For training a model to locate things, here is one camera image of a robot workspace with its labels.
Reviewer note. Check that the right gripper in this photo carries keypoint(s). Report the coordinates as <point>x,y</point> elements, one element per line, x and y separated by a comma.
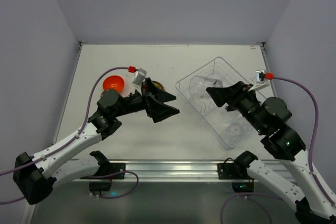
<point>235,96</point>

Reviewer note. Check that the yellow patterned plate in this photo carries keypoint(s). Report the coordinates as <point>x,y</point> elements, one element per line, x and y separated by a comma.
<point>158,85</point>

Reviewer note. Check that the aluminium mounting rail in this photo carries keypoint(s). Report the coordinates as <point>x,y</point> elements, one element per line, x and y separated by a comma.
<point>159,171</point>

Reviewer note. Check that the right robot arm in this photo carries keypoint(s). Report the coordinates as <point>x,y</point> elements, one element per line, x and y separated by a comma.
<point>309,196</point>

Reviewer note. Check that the clear glass cup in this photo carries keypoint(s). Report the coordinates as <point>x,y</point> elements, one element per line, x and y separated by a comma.
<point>199,84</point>
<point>234,132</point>

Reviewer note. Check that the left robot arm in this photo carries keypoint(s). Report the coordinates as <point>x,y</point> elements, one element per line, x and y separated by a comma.
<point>37,175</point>

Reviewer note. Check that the orange bowl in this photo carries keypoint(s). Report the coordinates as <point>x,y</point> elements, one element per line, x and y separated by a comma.
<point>114,82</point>

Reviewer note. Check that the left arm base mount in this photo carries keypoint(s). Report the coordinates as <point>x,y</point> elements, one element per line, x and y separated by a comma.
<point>113,170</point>

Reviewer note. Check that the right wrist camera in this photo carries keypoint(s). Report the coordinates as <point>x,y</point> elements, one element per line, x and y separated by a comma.
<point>261,81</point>

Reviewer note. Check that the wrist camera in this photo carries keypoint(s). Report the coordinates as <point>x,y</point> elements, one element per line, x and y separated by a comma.
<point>261,81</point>
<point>139,77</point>

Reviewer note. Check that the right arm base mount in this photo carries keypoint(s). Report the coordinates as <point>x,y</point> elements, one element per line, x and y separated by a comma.
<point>228,169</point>

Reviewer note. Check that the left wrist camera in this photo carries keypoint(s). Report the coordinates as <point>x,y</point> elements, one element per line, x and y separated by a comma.
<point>139,77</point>

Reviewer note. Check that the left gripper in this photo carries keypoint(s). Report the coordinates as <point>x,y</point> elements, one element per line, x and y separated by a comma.
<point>146,99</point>

